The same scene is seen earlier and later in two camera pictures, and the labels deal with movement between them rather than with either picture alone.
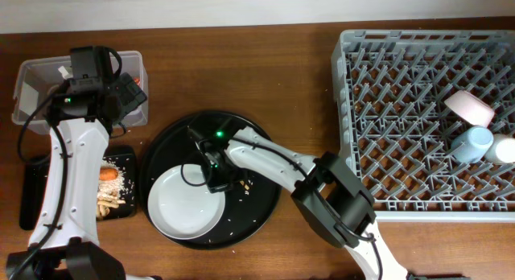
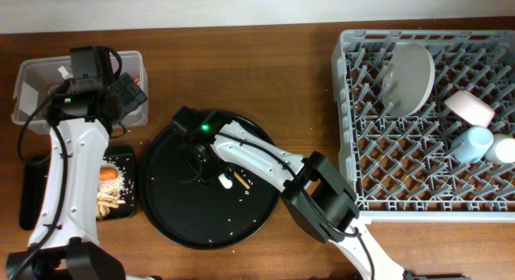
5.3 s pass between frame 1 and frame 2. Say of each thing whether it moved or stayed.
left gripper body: stayed
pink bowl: stayed
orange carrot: stayed
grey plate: moved
